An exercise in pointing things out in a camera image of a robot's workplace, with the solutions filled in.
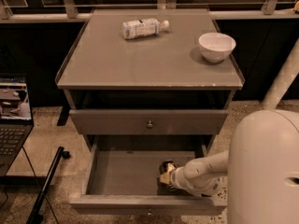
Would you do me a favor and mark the metal railing with glass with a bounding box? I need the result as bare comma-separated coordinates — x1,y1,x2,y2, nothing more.
0,0,299,22

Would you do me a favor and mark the closed grey top drawer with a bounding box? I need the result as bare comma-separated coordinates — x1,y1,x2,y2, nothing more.
69,109,228,135

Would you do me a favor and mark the open grey middle drawer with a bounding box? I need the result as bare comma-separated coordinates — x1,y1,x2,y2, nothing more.
70,135,227,216

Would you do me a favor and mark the black laptop cable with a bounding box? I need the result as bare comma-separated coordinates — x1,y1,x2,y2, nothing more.
0,147,60,224

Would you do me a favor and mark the black stand leg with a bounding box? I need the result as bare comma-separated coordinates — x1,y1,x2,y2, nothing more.
26,147,67,224

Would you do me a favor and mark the white plastic bottle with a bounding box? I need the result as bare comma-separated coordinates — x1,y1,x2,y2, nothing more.
122,18,169,40

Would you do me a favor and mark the white ceramic bowl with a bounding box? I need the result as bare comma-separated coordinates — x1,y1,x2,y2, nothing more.
198,33,236,63

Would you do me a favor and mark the grey drawer cabinet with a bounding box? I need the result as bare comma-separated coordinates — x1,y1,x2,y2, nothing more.
56,9,244,150

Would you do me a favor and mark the crushed orange soda can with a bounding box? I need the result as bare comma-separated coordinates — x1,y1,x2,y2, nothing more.
160,161,176,174

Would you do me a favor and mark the black laptop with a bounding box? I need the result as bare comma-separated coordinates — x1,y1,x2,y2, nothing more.
0,74,34,177

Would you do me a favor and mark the white diagonal pole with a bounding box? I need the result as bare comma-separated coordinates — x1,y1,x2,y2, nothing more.
262,38,299,109

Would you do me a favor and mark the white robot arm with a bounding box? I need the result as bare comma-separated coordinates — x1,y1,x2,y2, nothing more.
160,109,299,224

